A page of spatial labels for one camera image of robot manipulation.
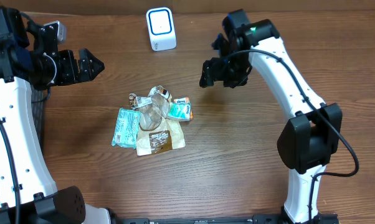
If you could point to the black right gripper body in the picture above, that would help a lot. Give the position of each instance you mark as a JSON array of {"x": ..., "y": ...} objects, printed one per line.
[{"x": 234, "y": 71}]

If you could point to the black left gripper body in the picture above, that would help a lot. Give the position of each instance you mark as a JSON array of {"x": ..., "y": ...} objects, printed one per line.
[{"x": 66, "y": 69}]

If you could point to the orange tissue pack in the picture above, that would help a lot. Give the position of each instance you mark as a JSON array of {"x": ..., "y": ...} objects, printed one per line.
[{"x": 184, "y": 110}]

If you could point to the brown Pantree snack bag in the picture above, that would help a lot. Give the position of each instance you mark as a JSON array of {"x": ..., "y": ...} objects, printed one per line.
[{"x": 157, "y": 132}]

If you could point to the dark grey plastic basket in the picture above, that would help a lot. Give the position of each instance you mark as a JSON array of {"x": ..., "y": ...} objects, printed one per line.
[{"x": 38, "y": 102}]

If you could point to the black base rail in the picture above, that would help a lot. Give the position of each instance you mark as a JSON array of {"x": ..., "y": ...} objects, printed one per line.
[{"x": 206, "y": 220}]

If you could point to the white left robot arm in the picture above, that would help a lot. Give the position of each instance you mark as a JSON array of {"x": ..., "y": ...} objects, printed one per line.
[{"x": 30, "y": 60}]

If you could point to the teal tissue pack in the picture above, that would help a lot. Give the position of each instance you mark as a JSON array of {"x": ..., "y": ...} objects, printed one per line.
[{"x": 172, "y": 112}]

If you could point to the white barcode scanner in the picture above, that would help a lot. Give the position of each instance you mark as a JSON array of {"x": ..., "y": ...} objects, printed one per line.
[{"x": 161, "y": 29}]

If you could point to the teal snack packet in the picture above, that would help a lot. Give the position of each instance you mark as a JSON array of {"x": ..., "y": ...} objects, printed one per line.
[{"x": 126, "y": 128}]

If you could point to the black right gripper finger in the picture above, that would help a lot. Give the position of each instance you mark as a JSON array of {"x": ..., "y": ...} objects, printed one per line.
[
  {"x": 221, "y": 45},
  {"x": 206, "y": 79}
]

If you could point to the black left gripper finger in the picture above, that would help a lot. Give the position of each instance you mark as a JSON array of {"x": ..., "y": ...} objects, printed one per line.
[
  {"x": 89, "y": 74},
  {"x": 88, "y": 61}
]

